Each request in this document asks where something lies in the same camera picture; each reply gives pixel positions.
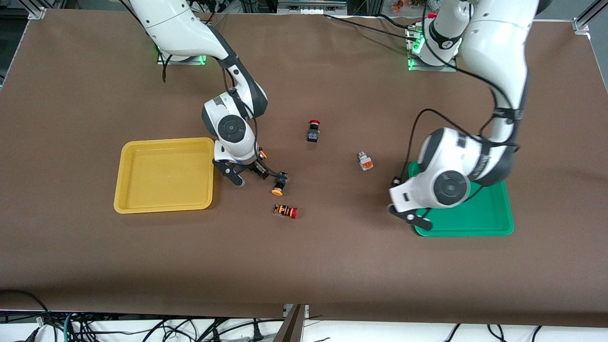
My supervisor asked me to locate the brown table cover mat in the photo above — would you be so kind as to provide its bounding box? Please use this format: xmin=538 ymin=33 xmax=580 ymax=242
xmin=0 ymin=9 xmax=608 ymax=328

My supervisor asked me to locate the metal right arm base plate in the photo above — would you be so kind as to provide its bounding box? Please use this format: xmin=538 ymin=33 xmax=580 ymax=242
xmin=157 ymin=53 xmax=207 ymax=66

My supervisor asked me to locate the green plastic tray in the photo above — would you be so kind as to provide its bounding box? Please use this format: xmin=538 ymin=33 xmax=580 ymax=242
xmin=408 ymin=161 xmax=515 ymax=237

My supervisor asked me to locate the grey power strip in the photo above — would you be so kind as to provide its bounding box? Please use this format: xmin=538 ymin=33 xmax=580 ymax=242
xmin=277 ymin=0 xmax=348 ymax=15

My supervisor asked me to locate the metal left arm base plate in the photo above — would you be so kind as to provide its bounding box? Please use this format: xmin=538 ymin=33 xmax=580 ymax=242
xmin=405 ymin=24 xmax=459 ymax=73

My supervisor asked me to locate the colourful background clutter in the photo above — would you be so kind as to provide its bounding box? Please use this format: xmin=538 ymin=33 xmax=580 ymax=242
xmin=392 ymin=0 xmax=430 ymax=12

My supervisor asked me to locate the yellow plastic tray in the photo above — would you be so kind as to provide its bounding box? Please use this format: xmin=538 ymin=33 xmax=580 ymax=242
xmin=114 ymin=137 xmax=216 ymax=214

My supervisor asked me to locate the black floor cable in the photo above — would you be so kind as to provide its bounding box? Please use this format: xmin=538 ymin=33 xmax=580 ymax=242
xmin=0 ymin=290 xmax=53 ymax=342

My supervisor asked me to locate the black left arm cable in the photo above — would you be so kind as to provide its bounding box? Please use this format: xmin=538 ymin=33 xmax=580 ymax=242
xmin=394 ymin=28 xmax=523 ymax=186

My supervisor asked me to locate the black cable on table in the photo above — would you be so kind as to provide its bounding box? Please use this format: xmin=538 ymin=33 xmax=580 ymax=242
xmin=324 ymin=13 xmax=414 ymax=41

